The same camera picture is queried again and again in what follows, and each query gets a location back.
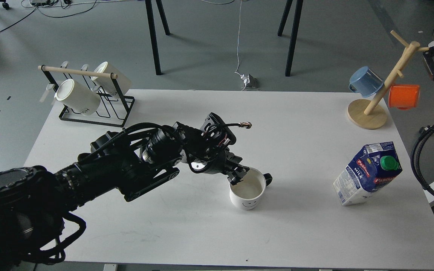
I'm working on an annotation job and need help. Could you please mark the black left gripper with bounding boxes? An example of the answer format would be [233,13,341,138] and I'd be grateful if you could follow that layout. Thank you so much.
[181,113,250,186]

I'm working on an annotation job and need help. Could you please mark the white smiley face mug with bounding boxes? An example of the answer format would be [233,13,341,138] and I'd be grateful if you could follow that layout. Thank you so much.
[229,167,273,210]

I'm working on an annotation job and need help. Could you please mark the blue white milk carton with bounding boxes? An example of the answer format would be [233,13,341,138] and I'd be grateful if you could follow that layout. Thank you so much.
[333,141,402,206]

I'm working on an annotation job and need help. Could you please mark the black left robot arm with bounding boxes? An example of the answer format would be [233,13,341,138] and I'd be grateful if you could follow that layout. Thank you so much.
[0,113,252,271]

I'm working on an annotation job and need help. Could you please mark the orange cup on tree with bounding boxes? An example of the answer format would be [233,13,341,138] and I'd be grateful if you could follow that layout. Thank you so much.
[388,84,420,110]

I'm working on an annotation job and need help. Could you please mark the blue cup on tree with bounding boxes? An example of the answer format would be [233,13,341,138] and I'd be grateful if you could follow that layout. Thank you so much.
[348,66,384,98]

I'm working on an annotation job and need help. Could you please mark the grey crumpled object on floor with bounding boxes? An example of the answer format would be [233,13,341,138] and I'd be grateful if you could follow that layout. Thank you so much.
[240,74,260,91]

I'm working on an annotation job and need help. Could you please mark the wooden mug tree stand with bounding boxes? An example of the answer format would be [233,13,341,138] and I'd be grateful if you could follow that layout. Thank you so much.
[347,30,429,130]

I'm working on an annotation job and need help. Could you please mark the white mug rear on rack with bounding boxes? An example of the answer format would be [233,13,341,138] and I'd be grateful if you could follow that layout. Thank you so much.
[91,61,131,99]

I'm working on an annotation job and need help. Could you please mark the white mug on rack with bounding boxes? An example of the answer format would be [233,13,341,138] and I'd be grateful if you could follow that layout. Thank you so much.
[91,61,131,99]
[54,79,101,116]

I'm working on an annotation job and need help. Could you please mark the black table leg right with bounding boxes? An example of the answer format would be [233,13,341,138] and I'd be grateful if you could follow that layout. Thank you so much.
[277,0,304,77]

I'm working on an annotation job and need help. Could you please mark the black table leg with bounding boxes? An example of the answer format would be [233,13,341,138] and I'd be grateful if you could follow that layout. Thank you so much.
[144,0,171,76]
[277,0,304,77]

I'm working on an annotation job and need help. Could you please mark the white mug front on rack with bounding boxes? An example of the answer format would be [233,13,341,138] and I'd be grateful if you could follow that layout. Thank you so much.
[54,79,101,116]

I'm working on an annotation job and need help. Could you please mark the black table leg left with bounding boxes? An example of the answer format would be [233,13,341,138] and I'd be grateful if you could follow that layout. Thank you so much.
[144,0,171,76]

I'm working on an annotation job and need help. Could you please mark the white hanging cable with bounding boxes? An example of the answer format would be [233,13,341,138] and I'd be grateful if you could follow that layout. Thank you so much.
[201,0,248,78]

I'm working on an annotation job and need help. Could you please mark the black wire mug rack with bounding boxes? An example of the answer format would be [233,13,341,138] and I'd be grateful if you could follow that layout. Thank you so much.
[38,62,135,127]

